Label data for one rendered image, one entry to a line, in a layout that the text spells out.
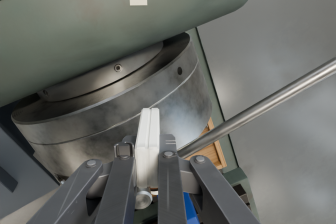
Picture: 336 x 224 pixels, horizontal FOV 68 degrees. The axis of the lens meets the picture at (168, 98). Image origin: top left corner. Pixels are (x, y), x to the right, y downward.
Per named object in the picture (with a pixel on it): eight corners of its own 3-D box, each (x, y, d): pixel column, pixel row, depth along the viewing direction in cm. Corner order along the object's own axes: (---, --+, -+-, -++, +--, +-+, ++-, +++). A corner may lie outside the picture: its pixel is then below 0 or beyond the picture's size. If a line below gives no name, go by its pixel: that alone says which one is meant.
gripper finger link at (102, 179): (134, 198, 14) (82, 200, 14) (140, 152, 19) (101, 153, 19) (133, 176, 14) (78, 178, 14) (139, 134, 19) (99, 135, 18)
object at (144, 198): (128, 151, 35) (140, 214, 24) (117, 141, 34) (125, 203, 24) (140, 141, 35) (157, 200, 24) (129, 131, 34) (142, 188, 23)
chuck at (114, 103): (38, 77, 56) (-31, 159, 27) (166, 24, 58) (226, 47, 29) (46, 91, 57) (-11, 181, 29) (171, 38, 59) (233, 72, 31)
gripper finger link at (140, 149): (148, 189, 16) (137, 189, 16) (151, 138, 23) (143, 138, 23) (146, 148, 15) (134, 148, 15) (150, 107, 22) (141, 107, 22)
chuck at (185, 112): (46, 91, 57) (-11, 181, 29) (171, 38, 59) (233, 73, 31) (66, 122, 61) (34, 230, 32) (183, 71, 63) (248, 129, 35)
